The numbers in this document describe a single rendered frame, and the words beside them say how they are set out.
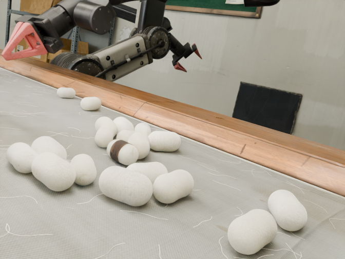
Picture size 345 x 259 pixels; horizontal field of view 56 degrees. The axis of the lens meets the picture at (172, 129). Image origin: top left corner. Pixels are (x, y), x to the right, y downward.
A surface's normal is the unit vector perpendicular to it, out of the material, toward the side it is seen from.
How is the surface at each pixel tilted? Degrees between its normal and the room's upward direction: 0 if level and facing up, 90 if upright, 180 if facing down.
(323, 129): 90
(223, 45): 90
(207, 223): 0
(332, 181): 45
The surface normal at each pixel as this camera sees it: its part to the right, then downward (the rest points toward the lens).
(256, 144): -0.33, -0.64
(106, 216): 0.18, -0.96
